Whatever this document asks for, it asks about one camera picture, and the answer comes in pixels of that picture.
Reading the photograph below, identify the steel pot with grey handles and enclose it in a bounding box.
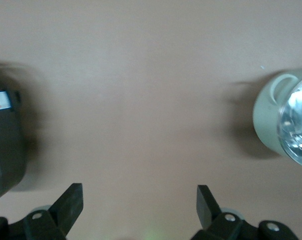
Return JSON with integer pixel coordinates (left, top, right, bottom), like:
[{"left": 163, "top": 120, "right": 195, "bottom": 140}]
[{"left": 252, "top": 67, "right": 302, "bottom": 161}]

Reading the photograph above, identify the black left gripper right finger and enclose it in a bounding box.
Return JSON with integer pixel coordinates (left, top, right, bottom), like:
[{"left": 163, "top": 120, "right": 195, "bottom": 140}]
[{"left": 193, "top": 184, "right": 244, "bottom": 240}]

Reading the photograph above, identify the brown table cloth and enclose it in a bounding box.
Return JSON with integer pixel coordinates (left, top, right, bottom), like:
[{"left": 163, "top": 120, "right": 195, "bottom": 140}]
[{"left": 0, "top": 0, "right": 302, "bottom": 240}]

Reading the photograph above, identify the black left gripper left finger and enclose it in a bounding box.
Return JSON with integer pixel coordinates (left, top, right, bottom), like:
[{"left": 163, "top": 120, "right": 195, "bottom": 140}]
[{"left": 23, "top": 183, "right": 84, "bottom": 240}]

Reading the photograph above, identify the round glass pot lid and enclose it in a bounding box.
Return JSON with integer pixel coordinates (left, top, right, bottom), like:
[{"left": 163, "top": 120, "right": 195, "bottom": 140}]
[{"left": 277, "top": 73, "right": 302, "bottom": 169}]

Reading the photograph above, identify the black rice cooker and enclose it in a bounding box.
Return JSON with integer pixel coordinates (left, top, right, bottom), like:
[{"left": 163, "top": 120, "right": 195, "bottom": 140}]
[{"left": 0, "top": 59, "right": 39, "bottom": 205}]

